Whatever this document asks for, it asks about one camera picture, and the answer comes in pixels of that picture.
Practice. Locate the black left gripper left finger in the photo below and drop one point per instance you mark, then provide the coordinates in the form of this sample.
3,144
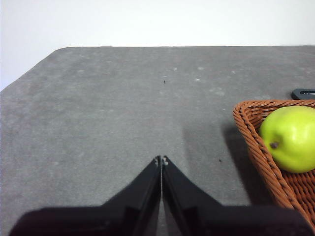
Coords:
128,216

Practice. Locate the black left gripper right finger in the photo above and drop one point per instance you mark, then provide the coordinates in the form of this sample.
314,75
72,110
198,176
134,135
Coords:
197,218

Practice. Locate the brown woven wicker basket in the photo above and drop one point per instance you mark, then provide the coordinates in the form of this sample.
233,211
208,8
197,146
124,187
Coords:
268,172

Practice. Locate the green apple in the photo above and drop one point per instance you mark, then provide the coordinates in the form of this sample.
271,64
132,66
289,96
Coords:
292,137

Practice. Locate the flat black tray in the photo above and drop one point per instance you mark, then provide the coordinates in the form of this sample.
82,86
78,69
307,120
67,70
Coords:
299,94

